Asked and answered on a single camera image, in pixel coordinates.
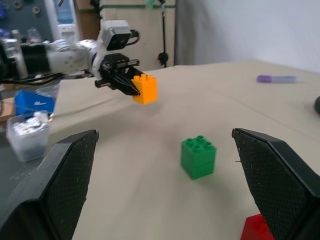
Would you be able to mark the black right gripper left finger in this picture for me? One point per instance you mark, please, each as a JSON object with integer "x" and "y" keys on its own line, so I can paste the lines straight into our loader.
{"x": 62, "y": 180}

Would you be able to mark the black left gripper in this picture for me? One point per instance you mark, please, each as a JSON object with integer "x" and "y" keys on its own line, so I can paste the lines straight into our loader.
{"x": 115, "y": 61}

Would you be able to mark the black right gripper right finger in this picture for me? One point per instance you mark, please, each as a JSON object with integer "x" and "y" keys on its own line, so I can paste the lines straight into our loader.
{"x": 272, "y": 180}

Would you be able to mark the orange building block cube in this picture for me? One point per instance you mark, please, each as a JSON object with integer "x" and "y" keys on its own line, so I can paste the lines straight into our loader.
{"x": 148, "y": 88}

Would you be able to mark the clear plastic parts container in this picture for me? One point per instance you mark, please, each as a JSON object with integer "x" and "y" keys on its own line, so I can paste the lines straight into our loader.
{"x": 27, "y": 140}

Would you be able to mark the red building block cube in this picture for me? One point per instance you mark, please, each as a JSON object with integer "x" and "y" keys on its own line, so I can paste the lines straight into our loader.
{"x": 252, "y": 230}

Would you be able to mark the beige table cloth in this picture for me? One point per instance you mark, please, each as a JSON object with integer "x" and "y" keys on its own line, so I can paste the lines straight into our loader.
{"x": 155, "y": 130}

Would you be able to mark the green building block cube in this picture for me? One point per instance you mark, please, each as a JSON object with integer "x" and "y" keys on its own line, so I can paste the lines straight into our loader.
{"x": 197, "y": 160}

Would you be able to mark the white water dispenser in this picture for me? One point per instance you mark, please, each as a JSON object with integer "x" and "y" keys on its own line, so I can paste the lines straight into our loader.
{"x": 65, "y": 27}

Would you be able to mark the blue plastic bin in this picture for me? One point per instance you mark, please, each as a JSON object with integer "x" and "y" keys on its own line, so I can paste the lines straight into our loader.
{"x": 30, "y": 100}

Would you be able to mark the dark rounded object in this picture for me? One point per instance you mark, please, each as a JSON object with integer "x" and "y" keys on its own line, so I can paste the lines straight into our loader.
{"x": 317, "y": 104}

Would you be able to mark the purple capped marker tube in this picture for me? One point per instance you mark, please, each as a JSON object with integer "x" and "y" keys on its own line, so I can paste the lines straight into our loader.
{"x": 277, "y": 79}

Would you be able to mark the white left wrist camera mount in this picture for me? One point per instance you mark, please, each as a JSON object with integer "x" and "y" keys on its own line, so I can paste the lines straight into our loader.
{"x": 111, "y": 27}

